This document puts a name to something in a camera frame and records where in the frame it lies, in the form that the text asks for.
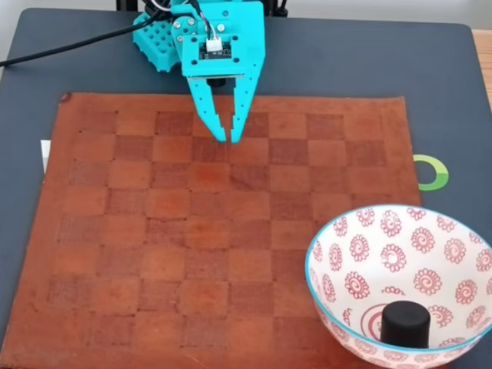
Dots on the black cylinder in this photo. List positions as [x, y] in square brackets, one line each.
[405, 326]

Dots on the white bowl red flower pattern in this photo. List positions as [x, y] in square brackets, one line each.
[403, 261]

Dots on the black table clamp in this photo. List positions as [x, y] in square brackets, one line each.
[123, 4]
[278, 7]

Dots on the brown leather chessboard mat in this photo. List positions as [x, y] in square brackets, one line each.
[192, 230]

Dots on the white paper sheet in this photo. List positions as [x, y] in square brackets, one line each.
[45, 153]

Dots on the teal square camera mount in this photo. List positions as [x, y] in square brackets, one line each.
[192, 65]

